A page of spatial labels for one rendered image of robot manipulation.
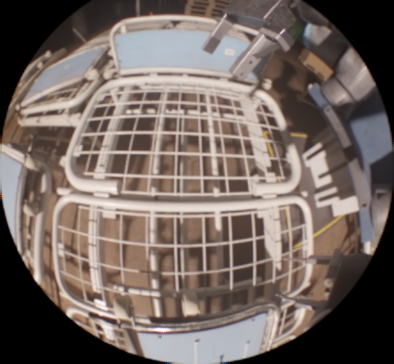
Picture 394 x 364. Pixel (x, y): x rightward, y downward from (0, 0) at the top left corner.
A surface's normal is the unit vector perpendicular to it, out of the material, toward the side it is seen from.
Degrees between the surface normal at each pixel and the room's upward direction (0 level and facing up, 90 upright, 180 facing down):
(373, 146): 90
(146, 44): 90
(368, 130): 90
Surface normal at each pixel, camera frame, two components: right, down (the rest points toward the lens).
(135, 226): 0.13, -0.38
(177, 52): 0.03, 0.93
